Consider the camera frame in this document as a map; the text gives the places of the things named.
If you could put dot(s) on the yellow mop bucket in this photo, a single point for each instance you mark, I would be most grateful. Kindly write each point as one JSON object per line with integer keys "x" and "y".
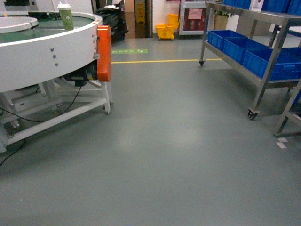
{"x": 166, "y": 31}

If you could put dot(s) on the orange motor cover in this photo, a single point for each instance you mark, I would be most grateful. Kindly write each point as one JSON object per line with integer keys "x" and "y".
{"x": 104, "y": 66}

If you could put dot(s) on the blue bin on cart middle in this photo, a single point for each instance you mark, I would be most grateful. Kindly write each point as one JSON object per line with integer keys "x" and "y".
{"x": 236, "y": 48}

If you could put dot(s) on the green drink cup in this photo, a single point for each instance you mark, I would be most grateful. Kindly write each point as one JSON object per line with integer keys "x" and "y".
{"x": 66, "y": 15}

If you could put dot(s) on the steel shelf cart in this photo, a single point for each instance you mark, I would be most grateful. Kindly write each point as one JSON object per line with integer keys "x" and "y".
{"x": 283, "y": 22}

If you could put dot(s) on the white round turntable machine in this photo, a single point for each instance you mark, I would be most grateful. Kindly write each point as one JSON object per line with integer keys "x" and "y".
{"x": 48, "y": 75}

